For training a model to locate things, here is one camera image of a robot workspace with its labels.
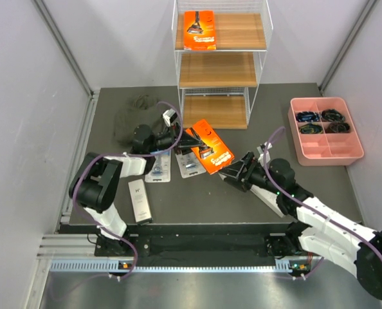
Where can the white box with small print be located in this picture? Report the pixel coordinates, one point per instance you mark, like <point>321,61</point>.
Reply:
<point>269,198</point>

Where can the pink divided bin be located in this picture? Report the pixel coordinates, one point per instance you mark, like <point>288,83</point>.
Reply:
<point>323,132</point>

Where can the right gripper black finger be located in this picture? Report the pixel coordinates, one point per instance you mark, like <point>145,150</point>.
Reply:
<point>234,169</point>
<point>238,184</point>

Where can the white wire shelf rack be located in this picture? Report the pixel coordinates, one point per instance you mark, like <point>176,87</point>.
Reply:
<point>221,86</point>

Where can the grey slotted cable duct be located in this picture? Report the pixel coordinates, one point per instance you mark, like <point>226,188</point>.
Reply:
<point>117,266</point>

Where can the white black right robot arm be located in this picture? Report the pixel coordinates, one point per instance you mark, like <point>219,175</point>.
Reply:
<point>316,228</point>

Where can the slim white H' box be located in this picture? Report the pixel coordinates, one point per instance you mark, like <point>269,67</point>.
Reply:
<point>140,202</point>

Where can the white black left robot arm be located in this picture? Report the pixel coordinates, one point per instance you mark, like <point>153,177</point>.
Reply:
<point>96,182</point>

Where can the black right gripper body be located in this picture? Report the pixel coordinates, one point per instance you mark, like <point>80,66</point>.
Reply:
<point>257,176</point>

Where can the blue razor blister pack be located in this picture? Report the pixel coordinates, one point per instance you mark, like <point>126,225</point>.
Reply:
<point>161,170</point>
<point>189,165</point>

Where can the blue band bundle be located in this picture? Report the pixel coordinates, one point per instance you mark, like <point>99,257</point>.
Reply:
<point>307,116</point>

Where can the green yellow band bundle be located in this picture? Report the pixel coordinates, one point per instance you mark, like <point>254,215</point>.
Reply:
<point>310,129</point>

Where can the brown band bundle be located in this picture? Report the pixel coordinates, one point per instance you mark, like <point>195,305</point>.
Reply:
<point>338,127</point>

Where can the dark band bundle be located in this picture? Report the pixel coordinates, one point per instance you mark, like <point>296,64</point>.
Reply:
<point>332,115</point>

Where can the olive green cloth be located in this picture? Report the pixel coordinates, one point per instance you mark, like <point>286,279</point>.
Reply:
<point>139,110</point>

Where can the orange Gillette Fusion5 box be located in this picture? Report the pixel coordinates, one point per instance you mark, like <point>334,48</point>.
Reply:
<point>213,153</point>

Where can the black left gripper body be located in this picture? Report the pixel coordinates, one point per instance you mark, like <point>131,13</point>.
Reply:
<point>166,141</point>

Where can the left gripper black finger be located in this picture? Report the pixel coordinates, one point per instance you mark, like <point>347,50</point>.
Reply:
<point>184,150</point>
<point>189,140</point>

